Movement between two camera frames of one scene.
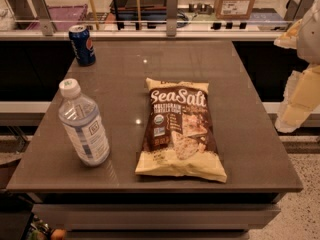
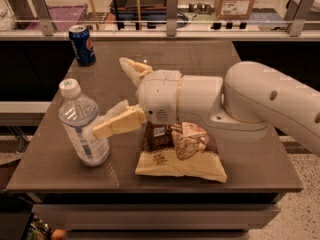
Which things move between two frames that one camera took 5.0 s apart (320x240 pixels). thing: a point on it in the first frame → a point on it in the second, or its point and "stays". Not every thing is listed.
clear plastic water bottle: [82, 121] stays
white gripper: [310, 39] → [159, 94]
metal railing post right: [297, 11] stays
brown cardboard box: [234, 1] stays
